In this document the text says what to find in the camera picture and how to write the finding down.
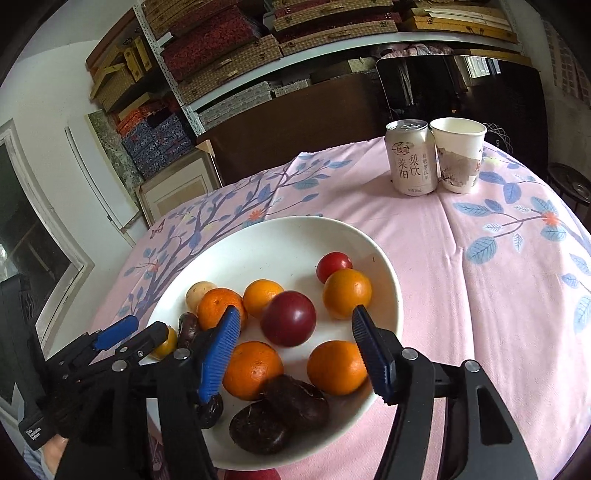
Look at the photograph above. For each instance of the white oval plate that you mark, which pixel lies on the white oval plate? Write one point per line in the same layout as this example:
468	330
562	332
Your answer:
311	258

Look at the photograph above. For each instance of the dark red plum back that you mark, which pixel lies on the dark red plum back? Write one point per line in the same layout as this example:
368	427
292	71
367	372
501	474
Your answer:
266	474

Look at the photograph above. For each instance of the dark purple mangosteen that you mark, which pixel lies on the dark purple mangosteen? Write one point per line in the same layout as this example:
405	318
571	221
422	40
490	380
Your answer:
299	404

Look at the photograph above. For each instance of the blue patterned storage boxes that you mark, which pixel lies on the blue patterned storage boxes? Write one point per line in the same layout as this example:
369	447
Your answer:
154	147

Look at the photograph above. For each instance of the pink printed tablecloth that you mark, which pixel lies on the pink printed tablecloth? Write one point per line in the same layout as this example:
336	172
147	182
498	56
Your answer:
501	275

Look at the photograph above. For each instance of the framed picture leaning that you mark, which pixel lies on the framed picture leaning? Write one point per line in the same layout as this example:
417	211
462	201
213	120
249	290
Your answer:
188	177

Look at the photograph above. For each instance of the white drink can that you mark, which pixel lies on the white drink can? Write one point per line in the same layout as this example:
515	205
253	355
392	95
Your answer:
411	153

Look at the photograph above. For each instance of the small red cherry tomato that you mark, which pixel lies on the small red cherry tomato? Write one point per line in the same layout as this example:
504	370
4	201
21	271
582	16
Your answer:
331	263

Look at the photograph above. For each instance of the large orange persimmon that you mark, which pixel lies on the large orange persimmon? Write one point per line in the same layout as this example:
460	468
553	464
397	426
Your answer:
252	363

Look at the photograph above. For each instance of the yellow orange fruit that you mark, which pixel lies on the yellow orange fruit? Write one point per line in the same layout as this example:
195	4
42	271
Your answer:
344	290

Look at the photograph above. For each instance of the white paper cup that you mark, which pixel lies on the white paper cup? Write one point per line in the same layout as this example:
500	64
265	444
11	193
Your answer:
459	144

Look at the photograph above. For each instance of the yellow-orange pale fruit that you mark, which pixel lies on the yellow-orange pale fruit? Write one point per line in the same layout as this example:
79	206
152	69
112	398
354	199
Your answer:
195	294

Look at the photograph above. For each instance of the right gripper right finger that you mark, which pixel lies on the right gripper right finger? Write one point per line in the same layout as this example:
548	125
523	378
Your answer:
382	355

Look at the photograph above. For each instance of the red plum front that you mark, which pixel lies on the red plum front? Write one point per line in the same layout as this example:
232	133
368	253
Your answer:
289	319

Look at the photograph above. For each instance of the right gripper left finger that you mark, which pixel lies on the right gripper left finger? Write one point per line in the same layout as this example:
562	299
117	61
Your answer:
212	352

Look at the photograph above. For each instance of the dark wooden board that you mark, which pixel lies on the dark wooden board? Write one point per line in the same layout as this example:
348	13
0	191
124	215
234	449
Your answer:
343	110

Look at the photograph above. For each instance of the small orange back tangerine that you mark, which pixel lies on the small orange back tangerine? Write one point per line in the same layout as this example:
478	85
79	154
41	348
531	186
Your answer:
167	347

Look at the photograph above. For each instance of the left hand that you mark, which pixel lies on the left hand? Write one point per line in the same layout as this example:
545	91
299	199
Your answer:
51	454

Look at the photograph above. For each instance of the small orange tangerine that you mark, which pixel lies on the small orange tangerine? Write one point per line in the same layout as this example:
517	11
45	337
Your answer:
258	294
167	347

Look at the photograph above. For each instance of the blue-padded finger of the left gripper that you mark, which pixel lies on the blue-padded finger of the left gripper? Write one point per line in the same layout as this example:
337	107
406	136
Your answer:
138	347
91	345

